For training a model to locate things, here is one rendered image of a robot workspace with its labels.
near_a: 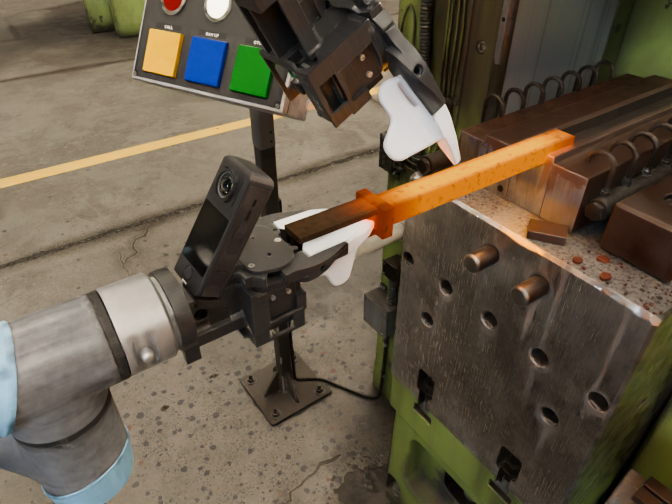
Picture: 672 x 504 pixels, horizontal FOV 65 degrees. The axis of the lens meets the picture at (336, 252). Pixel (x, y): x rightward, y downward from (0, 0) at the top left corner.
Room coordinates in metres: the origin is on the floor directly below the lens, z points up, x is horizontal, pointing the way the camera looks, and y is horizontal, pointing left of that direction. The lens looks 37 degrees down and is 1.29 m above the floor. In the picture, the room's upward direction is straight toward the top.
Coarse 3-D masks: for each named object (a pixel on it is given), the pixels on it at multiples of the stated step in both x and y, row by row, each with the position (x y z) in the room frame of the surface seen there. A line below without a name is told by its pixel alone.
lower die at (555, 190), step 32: (576, 96) 0.83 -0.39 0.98; (608, 96) 0.80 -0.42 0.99; (640, 96) 0.77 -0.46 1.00; (480, 128) 0.70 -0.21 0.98; (512, 128) 0.68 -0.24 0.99; (544, 128) 0.68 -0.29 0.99; (640, 128) 0.67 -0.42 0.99; (576, 160) 0.58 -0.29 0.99; (608, 160) 0.58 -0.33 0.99; (640, 160) 0.60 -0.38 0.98; (512, 192) 0.61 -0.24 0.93; (544, 192) 0.57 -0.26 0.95; (576, 192) 0.54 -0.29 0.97; (576, 224) 0.54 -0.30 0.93
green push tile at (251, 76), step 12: (240, 48) 0.89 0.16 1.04; (252, 48) 0.88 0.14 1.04; (240, 60) 0.88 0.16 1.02; (252, 60) 0.87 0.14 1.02; (240, 72) 0.87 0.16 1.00; (252, 72) 0.86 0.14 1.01; (264, 72) 0.85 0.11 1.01; (240, 84) 0.86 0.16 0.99; (252, 84) 0.85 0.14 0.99; (264, 84) 0.84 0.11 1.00; (264, 96) 0.83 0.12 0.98
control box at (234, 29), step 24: (192, 0) 0.98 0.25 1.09; (144, 24) 1.01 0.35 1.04; (168, 24) 0.99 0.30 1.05; (192, 24) 0.96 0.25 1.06; (216, 24) 0.94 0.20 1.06; (240, 24) 0.92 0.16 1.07; (144, 48) 0.99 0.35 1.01; (144, 72) 0.97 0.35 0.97; (216, 96) 0.88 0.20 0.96; (240, 96) 0.85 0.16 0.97
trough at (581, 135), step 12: (648, 96) 0.77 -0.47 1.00; (660, 96) 0.79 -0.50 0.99; (624, 108) 0.74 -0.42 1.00; (636, 108) 0.76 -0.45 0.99; (648, 108) 0.76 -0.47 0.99; (588, 120) 0.69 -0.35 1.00; (600, 120) 0.70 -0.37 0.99; (612, 120) 0.72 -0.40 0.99; (624, 120) 0.72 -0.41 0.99; (576, 132) 0.67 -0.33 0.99; (588, 132) 0.67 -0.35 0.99
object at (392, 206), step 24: (528, 144) 0.59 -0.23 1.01; (552, 144) 0.59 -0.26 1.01; (456, 168) 0.53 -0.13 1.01; (480, 168) 0.53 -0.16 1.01; (504, 168) 0.54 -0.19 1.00; (528, 168) 0.57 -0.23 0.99; (360, 192) 0.46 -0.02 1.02; (384, 192) 0.47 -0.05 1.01; (408, 192) 0.47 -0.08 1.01; (432, 192) 0.47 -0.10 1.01; (456, 192) 0.49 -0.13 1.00; (312, 216) 0.42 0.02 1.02; (336, 216) 0.42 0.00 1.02; (360, 216) 0.42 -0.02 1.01; (384, 216) 0.43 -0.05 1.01; (408, 216) 0.46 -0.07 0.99
